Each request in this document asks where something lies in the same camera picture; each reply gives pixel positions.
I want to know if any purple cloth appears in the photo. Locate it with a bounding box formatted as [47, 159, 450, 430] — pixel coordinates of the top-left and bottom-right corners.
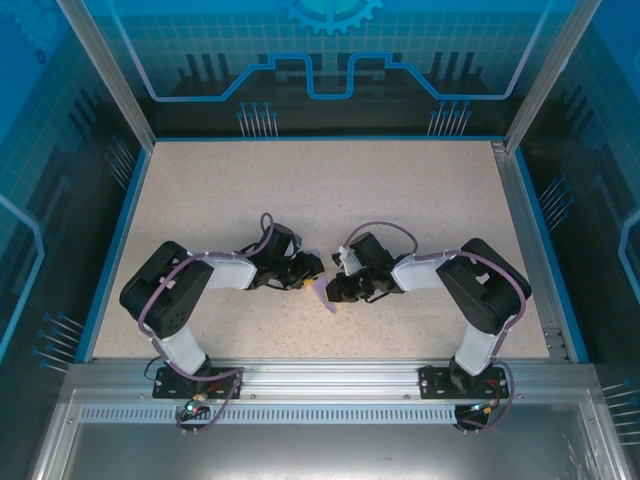
[310, 283, 338, 316]

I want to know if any grey metal tray sheet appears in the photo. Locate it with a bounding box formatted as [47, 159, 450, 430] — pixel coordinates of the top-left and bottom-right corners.
[29, 389, 629, 480]

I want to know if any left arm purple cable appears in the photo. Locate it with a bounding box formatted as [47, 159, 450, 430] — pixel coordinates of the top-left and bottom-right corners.
[137, 212, 277, 437]

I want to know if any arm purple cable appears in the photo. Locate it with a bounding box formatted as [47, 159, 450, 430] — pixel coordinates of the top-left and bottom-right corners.
[343, 220, 529, 434]
[137, 212, 277, 437]

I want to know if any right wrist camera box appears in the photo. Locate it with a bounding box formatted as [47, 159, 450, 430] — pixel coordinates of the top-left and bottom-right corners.
[331, 243, 355, 275]

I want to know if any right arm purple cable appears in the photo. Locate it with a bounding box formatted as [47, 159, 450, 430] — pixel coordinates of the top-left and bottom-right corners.
[343, 220, 529, 434]

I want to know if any long aluminium mounting rail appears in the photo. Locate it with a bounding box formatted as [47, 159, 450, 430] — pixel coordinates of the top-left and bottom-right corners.
[67, 357, 599, 401]

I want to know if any slotted aluminium cable duct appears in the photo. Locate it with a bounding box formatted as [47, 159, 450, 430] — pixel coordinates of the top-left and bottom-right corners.
[78, 405, 459, 425]

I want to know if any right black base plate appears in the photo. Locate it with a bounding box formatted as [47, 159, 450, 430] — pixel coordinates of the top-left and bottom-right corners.
[418, 364, 507, 401]

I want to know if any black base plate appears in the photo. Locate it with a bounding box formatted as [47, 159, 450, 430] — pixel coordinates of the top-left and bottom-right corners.
[152, 366, 244, 400]
[418, 364, 507, 401]

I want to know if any aluminium side rail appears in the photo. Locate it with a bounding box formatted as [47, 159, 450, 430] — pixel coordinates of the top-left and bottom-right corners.
[490, 140, 572, 362]

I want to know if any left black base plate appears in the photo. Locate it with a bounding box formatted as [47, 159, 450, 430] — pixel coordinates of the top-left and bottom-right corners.
[152, 366, 244, 400]

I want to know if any aluminium frame post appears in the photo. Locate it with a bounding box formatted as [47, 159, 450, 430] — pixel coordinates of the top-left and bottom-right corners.
[53, 0, 157, 151]
[503, 0, 605, 154]

